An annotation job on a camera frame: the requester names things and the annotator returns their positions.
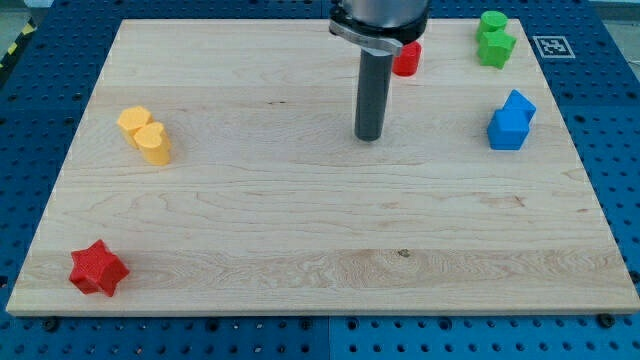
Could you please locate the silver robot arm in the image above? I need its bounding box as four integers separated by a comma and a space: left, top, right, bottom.
329, 0, 430, 57

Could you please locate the green star block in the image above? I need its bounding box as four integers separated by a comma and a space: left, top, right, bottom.
477, 30, 517, 69

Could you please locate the blue cube block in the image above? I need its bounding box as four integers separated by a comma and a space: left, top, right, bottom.
487, 109, 530, 151

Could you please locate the wooden board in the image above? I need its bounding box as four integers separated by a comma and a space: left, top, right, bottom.
7, 19, 639, 317

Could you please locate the red star block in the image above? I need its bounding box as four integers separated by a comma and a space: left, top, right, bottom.
69, 239, 130, 297

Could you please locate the blue triangle block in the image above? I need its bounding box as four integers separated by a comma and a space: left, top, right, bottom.
502, 89, 537, 123

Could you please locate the red cylinder block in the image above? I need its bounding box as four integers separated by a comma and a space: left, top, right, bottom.
392, 41, 422, 77

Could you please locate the white fiducial marker tag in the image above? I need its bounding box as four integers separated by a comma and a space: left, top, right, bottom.
533, 35, 575, 59

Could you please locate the yellow hexagon block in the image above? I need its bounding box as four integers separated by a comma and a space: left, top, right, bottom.
116, 106, 154, 149

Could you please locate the green cylinder block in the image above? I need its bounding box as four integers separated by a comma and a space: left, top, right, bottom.
476, 10, 508, 42

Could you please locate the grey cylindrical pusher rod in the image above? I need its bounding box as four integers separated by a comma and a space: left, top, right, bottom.
354, 50, 393, 142

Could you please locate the yellow heart block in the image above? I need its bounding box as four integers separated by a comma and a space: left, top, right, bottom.
134, 122, 171, 166

